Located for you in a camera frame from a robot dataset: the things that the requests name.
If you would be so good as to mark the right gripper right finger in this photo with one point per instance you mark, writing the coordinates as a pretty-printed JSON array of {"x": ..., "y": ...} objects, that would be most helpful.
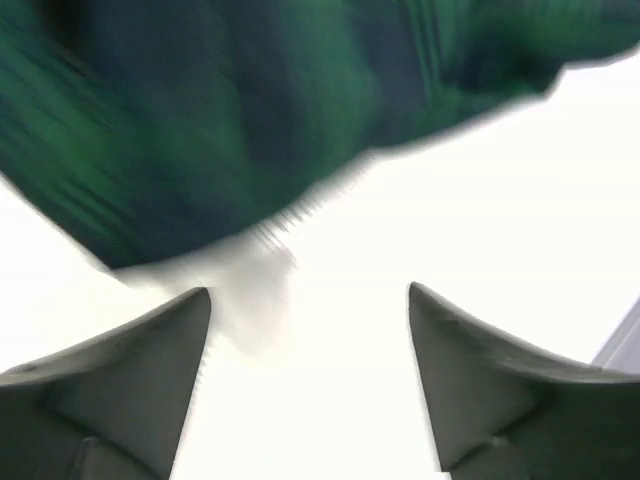
[{"x": 502, "y": 408}]

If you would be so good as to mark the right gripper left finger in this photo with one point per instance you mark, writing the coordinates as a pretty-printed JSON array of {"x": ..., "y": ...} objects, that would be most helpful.
[{"x": 111, "y": 407}]

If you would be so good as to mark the dark green plaid skirt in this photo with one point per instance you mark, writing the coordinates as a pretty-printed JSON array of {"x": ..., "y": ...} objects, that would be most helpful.
[{"x": 147, "y": 130}]

